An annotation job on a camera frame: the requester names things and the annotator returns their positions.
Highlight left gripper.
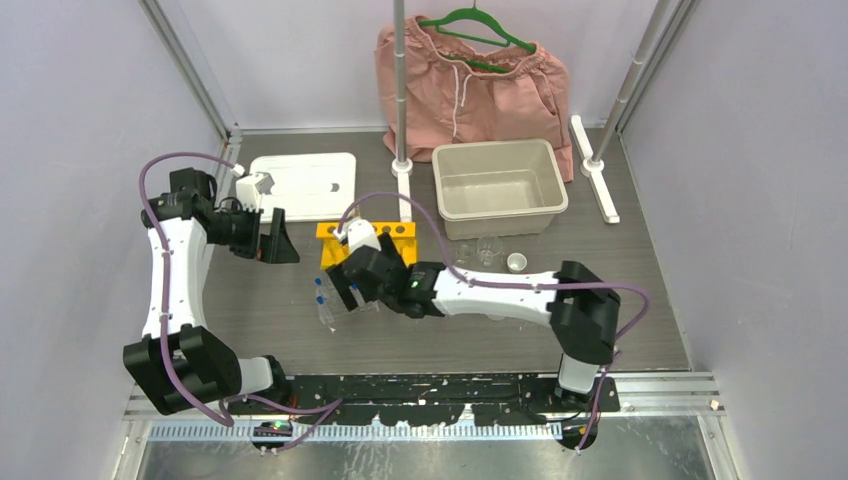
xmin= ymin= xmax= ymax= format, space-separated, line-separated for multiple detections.
xmin=206 ymin=200 xmax=299 ymax=263

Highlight blue capped tube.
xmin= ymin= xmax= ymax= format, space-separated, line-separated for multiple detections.
xmin=351 ymin=285 xmax=367 ymax=311
xmin=316 ymin=295 xmax=334 ymax=329
xmin=314 ymin=278 xmax=328 ymax=304

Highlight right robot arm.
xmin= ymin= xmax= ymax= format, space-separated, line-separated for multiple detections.
xmin=326 ymin=247 xmax=621 ymax=411

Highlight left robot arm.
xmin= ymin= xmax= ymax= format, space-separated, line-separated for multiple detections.
xmin=123 ymin=168 xmax=300 ymax=415

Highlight clear well plate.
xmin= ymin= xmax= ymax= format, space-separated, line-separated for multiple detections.
xmin=318 ymin=291 xmax=380 ymax=325

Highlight white flat tray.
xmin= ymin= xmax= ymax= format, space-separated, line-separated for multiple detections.
xmin=250 ymin=152 xmax=356 ymax=224

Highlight yellow test tube rack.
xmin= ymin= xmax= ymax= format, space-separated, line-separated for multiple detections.
xmin=315 ymin=222 xmax=418 ymax=270

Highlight left white stand base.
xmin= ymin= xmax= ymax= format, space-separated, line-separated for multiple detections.
xmin=391 ymin=158 xmax=413 ymax=223

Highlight white stand base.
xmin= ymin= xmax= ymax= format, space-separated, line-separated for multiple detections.
xmin=569 ymin=115 xmax=620 ymax=224
xmin=391 ymin=158 xmax=413 ymax=223

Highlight small glass beaker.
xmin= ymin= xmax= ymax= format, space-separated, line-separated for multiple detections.
xmin=454 ymin=243 xmax=476 ymax=268

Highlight large glass beaker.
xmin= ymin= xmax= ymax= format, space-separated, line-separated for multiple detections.
xmin=476 ymin=236 xmax=503 ymax=268

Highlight beige plastic bin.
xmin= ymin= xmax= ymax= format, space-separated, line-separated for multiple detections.
xmin=431 ymin=139 xmax=569 ymax=240

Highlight white small cup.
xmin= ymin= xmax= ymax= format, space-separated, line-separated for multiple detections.
xmin=506 ymin=252 xmax=528 ymax=274

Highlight pink shorts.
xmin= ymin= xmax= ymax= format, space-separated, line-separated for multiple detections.
xmin=403 ymin=15 xmax=574 ymax=182

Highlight left metal stand pole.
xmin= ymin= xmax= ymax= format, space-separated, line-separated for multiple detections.
xmin=392 ymin=0 xmax=410 ymax=175

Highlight metal stand pole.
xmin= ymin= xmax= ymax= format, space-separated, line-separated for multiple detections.
xmin=591 ymin=0 xmax=671 ymax=170
xmin=392 ymin=0 xmax=410 ymax=175

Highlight right white stand base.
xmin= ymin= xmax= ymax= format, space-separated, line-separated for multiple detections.
xmin=569 ymin=115 xmax=620 ymax=224

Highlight green clothes hanger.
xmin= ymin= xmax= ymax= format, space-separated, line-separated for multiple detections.
xmin=415 ymin=3 xmax=538 ymax=75

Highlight right metal stand pole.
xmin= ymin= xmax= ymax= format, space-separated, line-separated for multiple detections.
xmin=591 ymin=0 xmax=671 ymax=170

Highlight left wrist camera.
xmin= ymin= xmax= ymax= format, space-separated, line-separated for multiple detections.
xmin=235 ymin=172 xmax=274 ymax=210

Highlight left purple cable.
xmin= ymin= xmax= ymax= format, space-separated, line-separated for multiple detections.
xmin=137 ymin=152 xmax=343 ymax=454

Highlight purple cable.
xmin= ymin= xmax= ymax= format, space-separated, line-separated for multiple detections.
xmin=137 ymin=152 xmax=343 ymax=454
xmin=333 ymin=192 xmax=652 ymax=454

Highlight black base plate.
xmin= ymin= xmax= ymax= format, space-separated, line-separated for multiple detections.
xmin=258 ymin=373 xmax=621 ymax=427

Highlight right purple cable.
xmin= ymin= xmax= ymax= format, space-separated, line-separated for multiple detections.
xmin=333 ymin=192 xmax=652 ymax=454

